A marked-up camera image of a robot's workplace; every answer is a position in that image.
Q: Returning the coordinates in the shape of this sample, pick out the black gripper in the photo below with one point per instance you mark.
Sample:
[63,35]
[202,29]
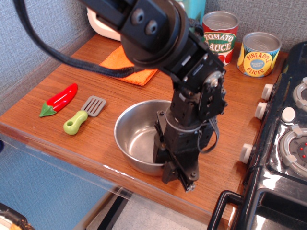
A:
[178,147]

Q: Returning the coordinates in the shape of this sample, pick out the stainless steel pot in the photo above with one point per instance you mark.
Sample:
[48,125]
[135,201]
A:
[134,133]

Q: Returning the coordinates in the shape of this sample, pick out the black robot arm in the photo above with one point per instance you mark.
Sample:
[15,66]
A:
[155,34]

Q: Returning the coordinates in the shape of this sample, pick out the white stove knob bottom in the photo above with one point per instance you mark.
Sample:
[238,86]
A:
[245,153]

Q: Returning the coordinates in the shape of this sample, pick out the white stove knob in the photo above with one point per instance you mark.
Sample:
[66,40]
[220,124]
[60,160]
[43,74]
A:
[245,153]
[267,90]
[260,110]

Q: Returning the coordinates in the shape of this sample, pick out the white stove knob middle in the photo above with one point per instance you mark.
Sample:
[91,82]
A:
[260,110]

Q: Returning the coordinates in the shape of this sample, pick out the orange cloth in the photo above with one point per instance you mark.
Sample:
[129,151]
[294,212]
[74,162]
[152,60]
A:
[117,59]

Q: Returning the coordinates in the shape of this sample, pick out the black toy stove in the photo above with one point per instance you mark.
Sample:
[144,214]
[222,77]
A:
[275,185]

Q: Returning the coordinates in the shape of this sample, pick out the red toy chili pepper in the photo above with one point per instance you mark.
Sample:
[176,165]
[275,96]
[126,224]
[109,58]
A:
[59,101]

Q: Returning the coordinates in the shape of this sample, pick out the white stove knob top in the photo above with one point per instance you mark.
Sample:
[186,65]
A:
[267,90]

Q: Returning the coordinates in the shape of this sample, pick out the white round stove button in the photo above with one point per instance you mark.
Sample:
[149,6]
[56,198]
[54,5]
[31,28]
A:
[288,114]

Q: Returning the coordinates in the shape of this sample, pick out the tomato sauce can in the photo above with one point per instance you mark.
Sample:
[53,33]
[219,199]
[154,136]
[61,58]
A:
[220,30]

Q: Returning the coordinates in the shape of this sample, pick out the pineapple slices can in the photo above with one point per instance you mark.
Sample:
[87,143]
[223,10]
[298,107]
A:
[258,54]

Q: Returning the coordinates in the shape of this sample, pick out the teal toy microwave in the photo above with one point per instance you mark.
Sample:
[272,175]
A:
[193,8]

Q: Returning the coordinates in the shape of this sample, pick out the green handled peeler spatula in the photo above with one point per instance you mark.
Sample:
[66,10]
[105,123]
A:
[92,107]

